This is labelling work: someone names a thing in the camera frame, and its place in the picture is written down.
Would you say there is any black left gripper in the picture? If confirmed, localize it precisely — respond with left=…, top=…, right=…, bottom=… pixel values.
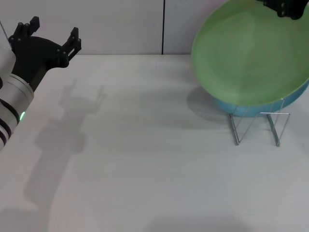
left=8, top=16, right=82, bottom=93

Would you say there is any green plastic plate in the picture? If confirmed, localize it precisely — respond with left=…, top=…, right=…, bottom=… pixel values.
left=190, top=0, right=309, bottom=107

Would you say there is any blue plastic plate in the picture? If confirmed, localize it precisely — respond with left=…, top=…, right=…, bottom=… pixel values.
left=212, top=81, right=309, bottom=118

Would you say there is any silver wire plate rack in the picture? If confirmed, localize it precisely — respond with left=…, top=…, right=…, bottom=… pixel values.
left=228, top=98, right=291, bottom=147

